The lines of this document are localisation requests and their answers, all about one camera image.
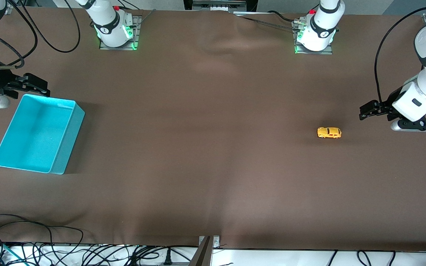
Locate black right arm cable with plug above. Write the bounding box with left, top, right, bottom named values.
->
left=0, top=0, right=38, bottom=71

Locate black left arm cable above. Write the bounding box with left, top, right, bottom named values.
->
left=374, top=4, right=426, bottom=106

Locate metal bracket with screws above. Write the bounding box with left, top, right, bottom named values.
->
left=189, top=235, right=220, bottom=266

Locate black device with white strip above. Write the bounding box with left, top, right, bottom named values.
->
left=183, top=0, right=258, bottom=12

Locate brown table cloth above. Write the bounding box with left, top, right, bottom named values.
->
left=0, top=7, right=426, bottom=252

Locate thin black looped cable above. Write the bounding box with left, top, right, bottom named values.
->
left=357, top=250, right=373, bottom=266

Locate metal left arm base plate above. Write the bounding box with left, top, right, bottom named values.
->
left=294, top=19, right=334, bottom=55

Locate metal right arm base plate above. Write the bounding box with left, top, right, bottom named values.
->
left=99, top=14, right=142, bottom=51

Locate yellow beetle toy car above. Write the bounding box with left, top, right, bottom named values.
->
left=317, top=127, right=342, bottom=139

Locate long black floor cable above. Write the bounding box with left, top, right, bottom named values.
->
left=0, top=214, right=84, bottom=259

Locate turquoise plastic bin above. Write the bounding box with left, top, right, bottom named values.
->
left=0, top=94, right=85, bottom=175

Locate black cable to arm base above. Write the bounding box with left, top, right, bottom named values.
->
left=235, top=10, right=302, bottom=31

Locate black looping right arm cable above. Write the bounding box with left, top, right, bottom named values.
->
left=8, top=0, right=81, bottom=53

